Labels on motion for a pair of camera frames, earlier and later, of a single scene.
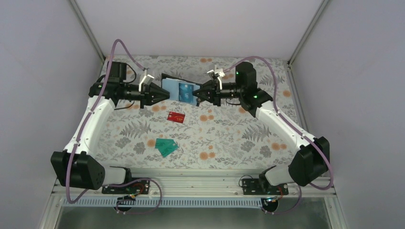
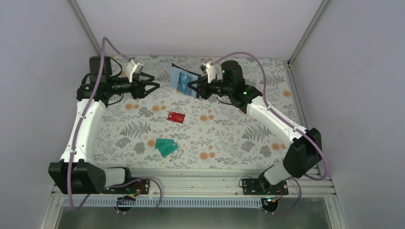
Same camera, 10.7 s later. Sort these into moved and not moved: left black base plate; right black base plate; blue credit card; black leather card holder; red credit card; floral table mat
Moved: blue credit card; black leather card holder
Not moved: floral table mat; red credit card; right black base plate; left black base plate
